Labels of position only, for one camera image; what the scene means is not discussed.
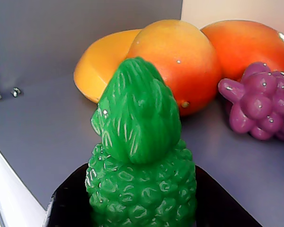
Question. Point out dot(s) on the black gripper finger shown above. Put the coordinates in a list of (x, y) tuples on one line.
[(66, 203), (222, 203)]

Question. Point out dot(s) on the green toy pineapple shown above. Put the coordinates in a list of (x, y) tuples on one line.
[(142, 165)]

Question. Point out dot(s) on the purple toy grapes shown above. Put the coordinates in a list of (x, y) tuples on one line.
[(262, 104)]

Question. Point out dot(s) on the yellow toy mango half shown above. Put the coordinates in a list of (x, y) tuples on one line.
[(101, 68)]

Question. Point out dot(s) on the red orange toy mango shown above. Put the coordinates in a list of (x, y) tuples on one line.
[(246, 47)]

